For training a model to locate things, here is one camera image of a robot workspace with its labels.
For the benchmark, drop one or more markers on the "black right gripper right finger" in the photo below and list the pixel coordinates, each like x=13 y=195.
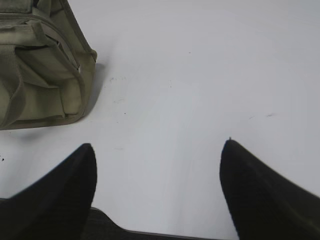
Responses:
x=263 y=204

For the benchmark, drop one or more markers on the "yellow-green canvas bag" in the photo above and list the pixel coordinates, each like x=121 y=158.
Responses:
x=47 y=67

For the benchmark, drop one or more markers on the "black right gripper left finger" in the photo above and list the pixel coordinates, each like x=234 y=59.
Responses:
x=56 y=206

